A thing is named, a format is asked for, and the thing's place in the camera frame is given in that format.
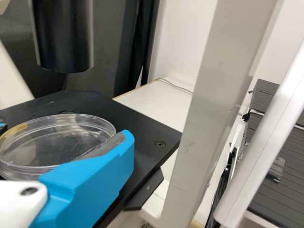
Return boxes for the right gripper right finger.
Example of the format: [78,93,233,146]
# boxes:
[29,129,135,228]

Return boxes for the petri dish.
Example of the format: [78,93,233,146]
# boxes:
[0,113,117,182]

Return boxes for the cream microscope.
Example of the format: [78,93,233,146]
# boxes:
[0,0,287,228]

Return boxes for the white pipette stand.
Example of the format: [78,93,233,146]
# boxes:
[212,40,304,223]

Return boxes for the black platform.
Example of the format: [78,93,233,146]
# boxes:
[246,114,304,214]

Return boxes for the thin beige cable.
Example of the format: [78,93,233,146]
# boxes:
[158,79,194,95]

